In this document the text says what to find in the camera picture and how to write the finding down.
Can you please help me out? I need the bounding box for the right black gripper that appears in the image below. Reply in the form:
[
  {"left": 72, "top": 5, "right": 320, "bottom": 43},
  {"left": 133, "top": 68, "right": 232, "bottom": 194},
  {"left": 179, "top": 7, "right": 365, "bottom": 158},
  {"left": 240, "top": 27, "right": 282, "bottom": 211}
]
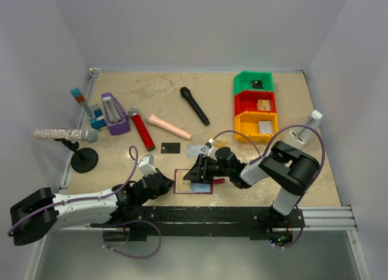
[{"left": 183, "top": 153, "right": 232, "bottom": 184}]

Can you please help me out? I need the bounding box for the left aluminium frame rail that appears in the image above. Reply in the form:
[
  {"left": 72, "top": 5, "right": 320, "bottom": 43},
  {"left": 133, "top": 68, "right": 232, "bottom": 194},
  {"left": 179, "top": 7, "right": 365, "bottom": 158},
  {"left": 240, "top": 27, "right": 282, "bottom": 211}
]
[{"left": 58, "top": 68, "right": 101, "bottom": 194}]

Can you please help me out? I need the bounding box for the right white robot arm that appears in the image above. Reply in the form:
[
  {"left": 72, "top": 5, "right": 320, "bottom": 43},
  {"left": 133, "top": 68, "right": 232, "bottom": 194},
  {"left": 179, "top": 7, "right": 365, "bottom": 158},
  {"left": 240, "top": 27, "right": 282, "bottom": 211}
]
[{"left": 183, "top": 141, "right": 320, "bottom": 227}]

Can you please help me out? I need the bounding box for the red leather card holder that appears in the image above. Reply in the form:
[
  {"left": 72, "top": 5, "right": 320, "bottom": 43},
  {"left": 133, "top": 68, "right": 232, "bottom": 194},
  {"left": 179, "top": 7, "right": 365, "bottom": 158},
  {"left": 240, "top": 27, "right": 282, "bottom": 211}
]
[{"left": 173, "top": 169, "right": 225, "bottom": 195}]

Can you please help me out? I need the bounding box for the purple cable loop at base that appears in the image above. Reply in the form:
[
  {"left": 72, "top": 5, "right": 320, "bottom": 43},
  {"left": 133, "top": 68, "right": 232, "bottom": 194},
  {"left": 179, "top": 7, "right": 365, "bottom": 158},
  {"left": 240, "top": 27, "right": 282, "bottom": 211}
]
[{"left": 102, "top": 218, "right": 163, "bottom": 259}]

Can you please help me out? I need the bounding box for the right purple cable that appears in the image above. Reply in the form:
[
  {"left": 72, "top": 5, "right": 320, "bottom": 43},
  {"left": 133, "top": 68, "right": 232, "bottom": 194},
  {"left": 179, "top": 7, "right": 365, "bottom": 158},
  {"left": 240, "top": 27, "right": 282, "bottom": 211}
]
[{"left": 209, "top": 124, "right": 327, "bottom": 208}]

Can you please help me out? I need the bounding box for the red microphone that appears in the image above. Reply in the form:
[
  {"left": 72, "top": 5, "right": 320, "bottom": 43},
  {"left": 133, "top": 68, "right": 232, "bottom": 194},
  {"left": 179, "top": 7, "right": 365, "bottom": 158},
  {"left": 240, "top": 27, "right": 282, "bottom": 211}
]
[{"left": 128, "top": 108, "right": 155, "bottom": 152}]

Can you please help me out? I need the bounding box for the yellow storage bin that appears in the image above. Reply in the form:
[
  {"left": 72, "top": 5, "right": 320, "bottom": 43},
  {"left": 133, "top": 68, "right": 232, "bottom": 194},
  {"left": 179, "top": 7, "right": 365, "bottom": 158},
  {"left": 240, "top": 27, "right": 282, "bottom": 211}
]
[{"left": 235, "top": 111, "right": 279, "bottom": 144}]

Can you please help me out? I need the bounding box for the grey card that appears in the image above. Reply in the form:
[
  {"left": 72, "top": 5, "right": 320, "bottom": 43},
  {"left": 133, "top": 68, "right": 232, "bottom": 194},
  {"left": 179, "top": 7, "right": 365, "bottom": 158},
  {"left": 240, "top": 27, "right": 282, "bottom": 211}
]
[
  {"left": 258, "top": 121, "right": 273, "bottom": 135},
  {"left": 161, "top": 142, "right": 181, "bottom": 154}
]

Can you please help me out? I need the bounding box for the pink microphone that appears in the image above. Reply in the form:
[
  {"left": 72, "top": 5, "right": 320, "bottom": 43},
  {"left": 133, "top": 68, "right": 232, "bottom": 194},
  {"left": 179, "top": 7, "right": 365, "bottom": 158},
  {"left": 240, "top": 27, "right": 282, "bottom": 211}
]
[{"left": 147, "top": 114, "right": 192, "bottom": 141}]

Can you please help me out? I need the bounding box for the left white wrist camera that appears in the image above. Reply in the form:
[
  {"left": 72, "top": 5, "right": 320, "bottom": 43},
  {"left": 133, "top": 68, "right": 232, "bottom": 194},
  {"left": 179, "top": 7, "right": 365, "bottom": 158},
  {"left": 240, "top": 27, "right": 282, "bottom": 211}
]
[{"left": 138, "top": 154, "right": 156, "bottom": 176}]

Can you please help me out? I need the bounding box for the glitter silver microphone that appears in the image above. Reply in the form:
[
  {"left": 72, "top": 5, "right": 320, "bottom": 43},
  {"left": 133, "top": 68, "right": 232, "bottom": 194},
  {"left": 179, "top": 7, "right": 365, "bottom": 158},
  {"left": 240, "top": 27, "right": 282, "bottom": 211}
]
[{"left": 34, "top": 128, "right": 99, "bottom": 143}]

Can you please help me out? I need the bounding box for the silver VIP card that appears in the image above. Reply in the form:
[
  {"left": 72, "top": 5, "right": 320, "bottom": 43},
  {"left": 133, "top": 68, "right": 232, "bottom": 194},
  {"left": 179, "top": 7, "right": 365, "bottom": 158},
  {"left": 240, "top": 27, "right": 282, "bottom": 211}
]
[{"left": 186, "top": 145, "right": 206, "bottom": 158}]

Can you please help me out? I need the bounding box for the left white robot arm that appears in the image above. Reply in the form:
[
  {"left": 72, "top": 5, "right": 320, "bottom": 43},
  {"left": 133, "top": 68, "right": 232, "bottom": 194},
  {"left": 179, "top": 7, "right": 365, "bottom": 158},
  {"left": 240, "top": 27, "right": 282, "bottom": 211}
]
[{"left": 7, "top": 169, "right": 174, "bottom": 246}]

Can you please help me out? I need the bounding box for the black microphone stand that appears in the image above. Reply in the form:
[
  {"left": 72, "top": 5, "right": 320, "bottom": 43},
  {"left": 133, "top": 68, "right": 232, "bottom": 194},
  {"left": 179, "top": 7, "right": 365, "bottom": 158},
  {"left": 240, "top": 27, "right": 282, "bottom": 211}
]
[{"left": 55, "top": 139, "right": 99, "bottom": 173}]

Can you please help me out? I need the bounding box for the tan card in red bin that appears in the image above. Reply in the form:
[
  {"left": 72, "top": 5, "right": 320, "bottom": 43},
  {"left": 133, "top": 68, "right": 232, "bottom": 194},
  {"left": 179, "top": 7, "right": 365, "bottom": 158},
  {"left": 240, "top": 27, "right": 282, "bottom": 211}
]
[{"left": 256, "top": 99, "right": 271, "bottom": 112}]

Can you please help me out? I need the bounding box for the black microphone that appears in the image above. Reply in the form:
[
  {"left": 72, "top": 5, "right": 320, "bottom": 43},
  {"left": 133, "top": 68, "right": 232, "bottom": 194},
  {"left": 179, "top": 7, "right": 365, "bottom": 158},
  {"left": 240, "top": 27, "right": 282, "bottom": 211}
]
[{"left": 179, "top": 87, "right": 210, "bottom": 126}]

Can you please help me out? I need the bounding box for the grey card in yellow bin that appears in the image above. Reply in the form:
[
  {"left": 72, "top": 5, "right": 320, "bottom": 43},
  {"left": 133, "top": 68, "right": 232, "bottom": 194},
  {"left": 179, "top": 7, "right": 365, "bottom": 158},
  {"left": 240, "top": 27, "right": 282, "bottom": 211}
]
[{"left": 258, "top": 121, "right": 273, "bottom": 135}]

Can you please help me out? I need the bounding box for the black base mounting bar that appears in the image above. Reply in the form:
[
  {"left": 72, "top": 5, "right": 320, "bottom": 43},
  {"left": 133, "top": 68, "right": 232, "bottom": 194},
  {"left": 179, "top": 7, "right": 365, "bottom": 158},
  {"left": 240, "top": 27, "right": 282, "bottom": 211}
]
[{"left": 121, "top": 204, "right": 304, "bottom": 241}]

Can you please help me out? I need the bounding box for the purple metronome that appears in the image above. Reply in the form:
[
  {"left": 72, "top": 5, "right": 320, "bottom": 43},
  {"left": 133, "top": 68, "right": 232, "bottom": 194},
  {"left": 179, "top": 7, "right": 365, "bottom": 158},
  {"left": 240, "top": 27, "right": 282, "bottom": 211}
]
[{"left": 101, "top": 92, "right": 130, "bottom": 136}]

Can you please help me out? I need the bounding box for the red storage bin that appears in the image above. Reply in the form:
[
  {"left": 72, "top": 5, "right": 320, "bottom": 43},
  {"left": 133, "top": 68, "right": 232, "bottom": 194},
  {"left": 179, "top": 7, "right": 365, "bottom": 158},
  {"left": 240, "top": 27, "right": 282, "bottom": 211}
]
[{"left": 234, "top": 90, "right": 277, "bottom": 116}]

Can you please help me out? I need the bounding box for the blue toy brick tower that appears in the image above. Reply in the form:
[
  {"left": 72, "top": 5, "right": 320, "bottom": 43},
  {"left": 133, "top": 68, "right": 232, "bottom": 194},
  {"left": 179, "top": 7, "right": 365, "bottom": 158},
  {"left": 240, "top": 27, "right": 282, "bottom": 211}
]
[{"left": 70, "top": 88, "right": 107, "bottom": 131}]

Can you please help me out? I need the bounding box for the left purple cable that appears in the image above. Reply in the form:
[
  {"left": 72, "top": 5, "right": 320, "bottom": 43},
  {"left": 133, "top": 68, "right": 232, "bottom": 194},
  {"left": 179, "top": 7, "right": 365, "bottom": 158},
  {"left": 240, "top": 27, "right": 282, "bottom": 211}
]
[{"left": 7, "top": 145, "right": 143, "bottom": 238}]

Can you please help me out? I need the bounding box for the black card in green bin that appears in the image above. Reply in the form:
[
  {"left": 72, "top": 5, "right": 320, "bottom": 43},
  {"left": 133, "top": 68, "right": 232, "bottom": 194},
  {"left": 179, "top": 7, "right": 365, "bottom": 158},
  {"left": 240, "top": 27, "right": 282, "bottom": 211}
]
[{"left": 250, "top": 80, "right": 264, "bottom": 90}]

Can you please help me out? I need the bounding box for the green storage bin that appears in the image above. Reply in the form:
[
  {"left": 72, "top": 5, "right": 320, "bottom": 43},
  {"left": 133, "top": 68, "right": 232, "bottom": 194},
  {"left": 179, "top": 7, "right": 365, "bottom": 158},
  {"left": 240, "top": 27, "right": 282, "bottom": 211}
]
[{"left": 233, "top": 71, "right": 275, "bottom": 95}]

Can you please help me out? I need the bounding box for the white metronome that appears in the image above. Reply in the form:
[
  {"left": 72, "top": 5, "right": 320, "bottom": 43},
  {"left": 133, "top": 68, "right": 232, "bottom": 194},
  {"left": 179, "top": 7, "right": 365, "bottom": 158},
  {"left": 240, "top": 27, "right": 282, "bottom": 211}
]
[{"left": 283, "top": 110, "right": 323, "bottom": 150}]

